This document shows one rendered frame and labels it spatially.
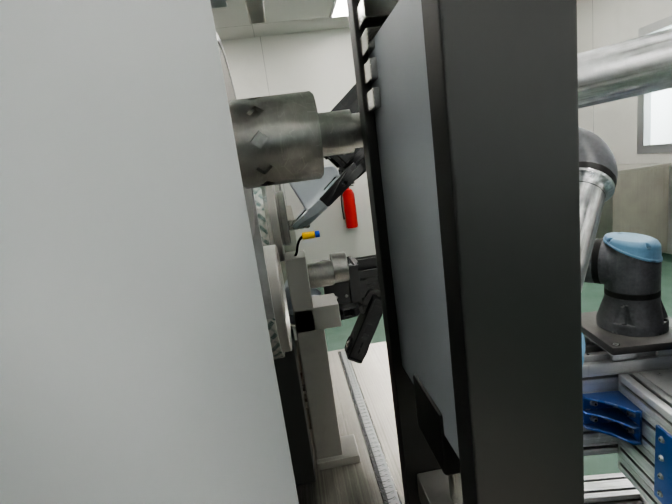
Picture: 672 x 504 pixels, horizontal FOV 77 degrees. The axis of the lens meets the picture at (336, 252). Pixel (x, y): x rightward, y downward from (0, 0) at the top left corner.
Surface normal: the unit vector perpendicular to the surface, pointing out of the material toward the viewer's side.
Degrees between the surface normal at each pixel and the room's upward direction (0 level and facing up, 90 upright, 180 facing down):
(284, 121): 70
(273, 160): 115
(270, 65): 90
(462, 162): 90
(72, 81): 90
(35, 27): 90
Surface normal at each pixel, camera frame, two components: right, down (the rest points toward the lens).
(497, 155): 0.12, 0.18
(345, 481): -0.13, -0.97
